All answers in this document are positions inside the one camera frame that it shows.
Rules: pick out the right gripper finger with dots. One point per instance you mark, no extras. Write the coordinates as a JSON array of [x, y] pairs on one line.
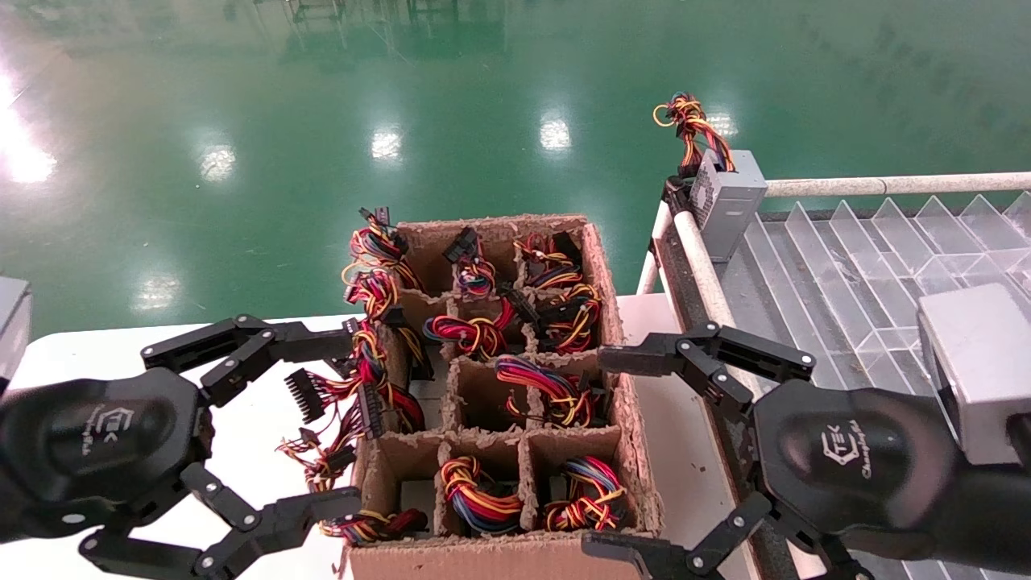
[[636, 560]]

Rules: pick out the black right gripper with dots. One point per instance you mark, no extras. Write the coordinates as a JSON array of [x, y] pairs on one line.
[[854, 459]]

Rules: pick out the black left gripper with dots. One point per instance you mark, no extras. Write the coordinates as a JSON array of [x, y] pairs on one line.
[[97, 443]]

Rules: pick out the dark grey shelf board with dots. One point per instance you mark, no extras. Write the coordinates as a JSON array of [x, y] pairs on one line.
[[681, 278]]

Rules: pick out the cardboard box with dividers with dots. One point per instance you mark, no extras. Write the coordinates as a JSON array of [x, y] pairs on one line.
[[499, 564]]

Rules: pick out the clear acrylic divided tray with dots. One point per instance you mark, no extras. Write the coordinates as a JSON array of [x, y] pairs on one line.
[[854, 266]]

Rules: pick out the white pipe rack frame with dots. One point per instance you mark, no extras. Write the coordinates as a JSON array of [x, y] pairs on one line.
[[886, 185]]

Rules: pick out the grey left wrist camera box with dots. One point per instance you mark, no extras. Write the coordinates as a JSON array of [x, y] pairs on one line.
[[12, 322]]

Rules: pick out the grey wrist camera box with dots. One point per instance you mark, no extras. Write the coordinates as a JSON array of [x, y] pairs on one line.
[[12, 322], [983, 362]]

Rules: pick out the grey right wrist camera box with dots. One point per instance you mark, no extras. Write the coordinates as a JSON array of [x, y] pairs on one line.
[[983, 362]]

